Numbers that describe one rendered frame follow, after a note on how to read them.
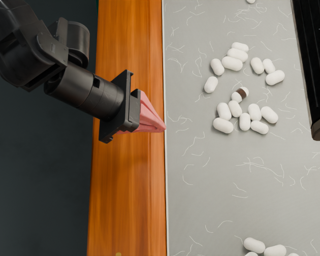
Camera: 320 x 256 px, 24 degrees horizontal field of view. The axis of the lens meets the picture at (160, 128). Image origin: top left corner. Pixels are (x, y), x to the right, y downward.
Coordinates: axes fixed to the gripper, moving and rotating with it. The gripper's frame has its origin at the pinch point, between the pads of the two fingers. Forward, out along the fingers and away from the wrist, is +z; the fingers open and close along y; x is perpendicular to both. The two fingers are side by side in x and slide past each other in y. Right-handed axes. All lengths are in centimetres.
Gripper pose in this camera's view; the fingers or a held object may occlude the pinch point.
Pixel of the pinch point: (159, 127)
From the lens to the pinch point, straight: 115.5
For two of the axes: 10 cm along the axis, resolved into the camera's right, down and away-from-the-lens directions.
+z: 7.7, 3.8, 5.2
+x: -6.4, 4.4, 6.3
